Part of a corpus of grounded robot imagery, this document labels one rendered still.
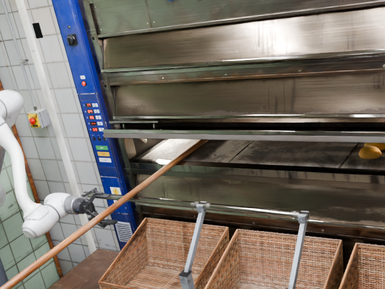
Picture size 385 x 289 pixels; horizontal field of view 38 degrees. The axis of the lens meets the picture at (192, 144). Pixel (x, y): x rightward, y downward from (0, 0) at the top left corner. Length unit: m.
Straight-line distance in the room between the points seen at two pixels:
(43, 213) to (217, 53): 1.10
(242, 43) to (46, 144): 1.57
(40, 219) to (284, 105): 1.23
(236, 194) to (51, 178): 1.35
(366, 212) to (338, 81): 0.60
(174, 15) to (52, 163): 1.39
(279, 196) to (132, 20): 1.13
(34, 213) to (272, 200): 1.13
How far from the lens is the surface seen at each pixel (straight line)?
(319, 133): 2.33
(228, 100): 2.64
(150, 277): 3.17
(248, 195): 2.81
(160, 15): 2.73
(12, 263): 3.84
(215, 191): 2.90
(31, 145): 3.69
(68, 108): 3.31
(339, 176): 2.55
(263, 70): 2.51
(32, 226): 2.68
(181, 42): 2.69
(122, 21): 2.88
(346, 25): 2.34
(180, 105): 2.78
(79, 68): 3.10
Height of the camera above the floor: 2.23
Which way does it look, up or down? 19 degrees down
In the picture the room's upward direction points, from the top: 12 degrees counter-clockwise
